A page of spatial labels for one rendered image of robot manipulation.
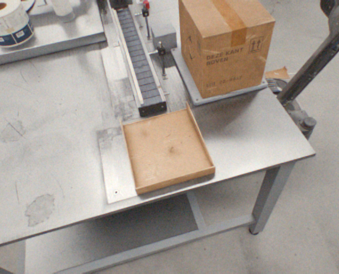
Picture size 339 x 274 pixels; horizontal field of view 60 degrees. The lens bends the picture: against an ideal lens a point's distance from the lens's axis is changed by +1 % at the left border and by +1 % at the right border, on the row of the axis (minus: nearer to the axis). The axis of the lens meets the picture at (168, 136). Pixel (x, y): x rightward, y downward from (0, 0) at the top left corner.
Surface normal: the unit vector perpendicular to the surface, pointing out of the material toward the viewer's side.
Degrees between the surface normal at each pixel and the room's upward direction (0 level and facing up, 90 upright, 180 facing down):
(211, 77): 90
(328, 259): 0
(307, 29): 0
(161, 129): 0
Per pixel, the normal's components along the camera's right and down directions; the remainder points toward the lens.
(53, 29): -0.09, -0.60
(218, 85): 0.25, 0.76
